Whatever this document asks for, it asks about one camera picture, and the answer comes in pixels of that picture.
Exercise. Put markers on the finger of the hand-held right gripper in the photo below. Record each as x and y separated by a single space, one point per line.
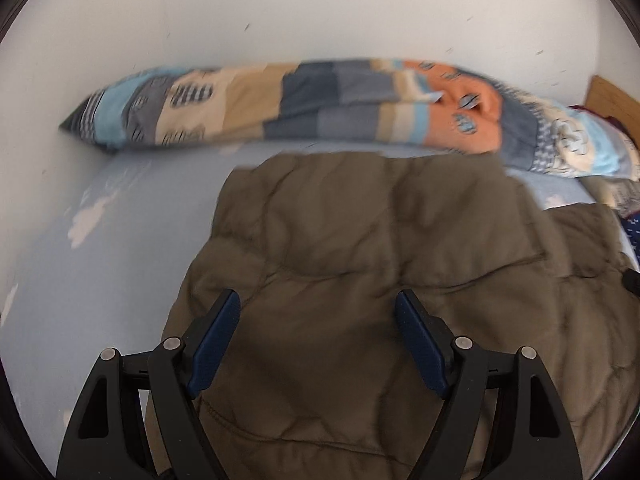
634 282

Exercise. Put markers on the olive brown quilted blanket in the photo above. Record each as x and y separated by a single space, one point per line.
350 235

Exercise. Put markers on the dark red cloth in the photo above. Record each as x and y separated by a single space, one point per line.
616 122

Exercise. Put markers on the wooden headboard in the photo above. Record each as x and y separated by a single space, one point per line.
607 95

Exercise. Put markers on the grey patterned cloth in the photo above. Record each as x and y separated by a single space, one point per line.
617 195

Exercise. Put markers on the long patchwork pillow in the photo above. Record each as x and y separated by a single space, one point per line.
310 95

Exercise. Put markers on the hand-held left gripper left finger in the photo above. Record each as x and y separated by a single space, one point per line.
215 345

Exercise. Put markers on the navy dotted cloth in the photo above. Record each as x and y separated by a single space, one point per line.
634 230

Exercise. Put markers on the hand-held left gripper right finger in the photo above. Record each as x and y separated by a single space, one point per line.
422 345

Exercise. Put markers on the light blue cloud bed sheet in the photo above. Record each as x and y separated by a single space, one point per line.
100 285

